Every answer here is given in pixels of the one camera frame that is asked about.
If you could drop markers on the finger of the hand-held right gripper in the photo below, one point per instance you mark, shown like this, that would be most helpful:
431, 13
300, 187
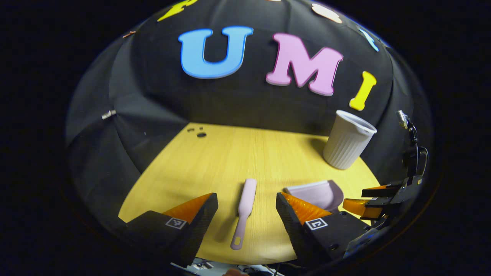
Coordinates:
378, 191
356, 206

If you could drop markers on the pink dustpan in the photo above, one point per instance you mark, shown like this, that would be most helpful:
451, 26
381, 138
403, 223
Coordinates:
318, 193

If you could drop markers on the silver metal clip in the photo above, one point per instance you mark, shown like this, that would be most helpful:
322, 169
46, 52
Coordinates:
108, 114

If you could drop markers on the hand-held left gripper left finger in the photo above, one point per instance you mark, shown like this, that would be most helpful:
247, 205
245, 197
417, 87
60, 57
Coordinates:
203, 226

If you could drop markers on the copper metal clip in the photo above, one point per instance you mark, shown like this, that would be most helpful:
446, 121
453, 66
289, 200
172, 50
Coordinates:
129, 34

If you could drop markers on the white ribbed garbage bin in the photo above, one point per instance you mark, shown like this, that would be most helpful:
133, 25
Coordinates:
345, 145

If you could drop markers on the small pink broom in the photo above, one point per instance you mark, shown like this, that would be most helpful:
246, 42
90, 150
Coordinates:
247, 199

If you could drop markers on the black backdrop cloth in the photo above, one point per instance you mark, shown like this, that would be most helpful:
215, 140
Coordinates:
238, 99

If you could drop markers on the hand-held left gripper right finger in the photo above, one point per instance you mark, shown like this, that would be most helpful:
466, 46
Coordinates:
291, 226

